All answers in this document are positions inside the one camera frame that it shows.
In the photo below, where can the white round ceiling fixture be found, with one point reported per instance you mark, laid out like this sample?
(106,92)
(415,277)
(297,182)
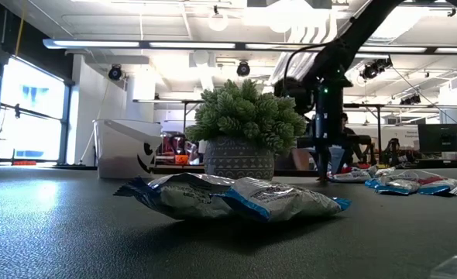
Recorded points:
(217,28)

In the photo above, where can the small Hershey's cookies bar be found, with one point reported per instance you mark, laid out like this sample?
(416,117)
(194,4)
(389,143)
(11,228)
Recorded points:
(391,188)
(348,177)
(437,190)

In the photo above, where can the red low object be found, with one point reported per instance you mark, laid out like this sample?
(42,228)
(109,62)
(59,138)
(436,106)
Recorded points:
(24,163)

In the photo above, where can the small orange pumpkin bucket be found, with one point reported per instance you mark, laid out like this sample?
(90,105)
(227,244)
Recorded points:
(182,159)

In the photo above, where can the green succulent in grey pot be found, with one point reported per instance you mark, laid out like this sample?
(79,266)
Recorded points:
(244,112)

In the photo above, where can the overhead LED light bar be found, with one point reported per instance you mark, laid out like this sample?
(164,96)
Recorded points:
(193,45)

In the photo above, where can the black computer monitor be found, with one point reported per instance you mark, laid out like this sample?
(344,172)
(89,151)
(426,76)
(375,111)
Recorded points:
(443,138)

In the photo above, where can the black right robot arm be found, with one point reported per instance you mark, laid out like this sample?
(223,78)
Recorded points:
(348,42)

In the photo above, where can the person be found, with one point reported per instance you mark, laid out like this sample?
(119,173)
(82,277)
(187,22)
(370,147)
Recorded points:
(352,143)

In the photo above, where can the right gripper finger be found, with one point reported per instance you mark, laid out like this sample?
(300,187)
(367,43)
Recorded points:
(326,159)
(318,159)

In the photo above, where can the white jack-o-lantern bucket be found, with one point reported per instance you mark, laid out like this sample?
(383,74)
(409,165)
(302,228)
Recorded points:
(116,155)

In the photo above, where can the red equipment rack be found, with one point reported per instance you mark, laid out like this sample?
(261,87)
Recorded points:
(172,141)

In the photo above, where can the black window pillar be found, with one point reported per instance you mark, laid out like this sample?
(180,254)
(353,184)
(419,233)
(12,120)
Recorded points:
(64,128)

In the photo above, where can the black ceiling spot lamp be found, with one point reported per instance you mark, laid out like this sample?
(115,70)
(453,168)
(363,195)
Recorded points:
(242,69)
(114,73)

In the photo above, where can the black background table frame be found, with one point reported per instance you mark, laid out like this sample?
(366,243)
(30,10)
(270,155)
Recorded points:
(379,128)
(162,101)

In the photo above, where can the black ceiling track lights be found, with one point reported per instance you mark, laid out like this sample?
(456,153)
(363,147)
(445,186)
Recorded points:
(373,69)
(410,100)

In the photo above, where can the white ceiling conduits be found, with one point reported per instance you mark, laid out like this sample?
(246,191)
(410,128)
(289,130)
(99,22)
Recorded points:
(290,66)

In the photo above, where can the black window rail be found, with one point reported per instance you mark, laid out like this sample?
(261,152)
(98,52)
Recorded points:
(38,113)

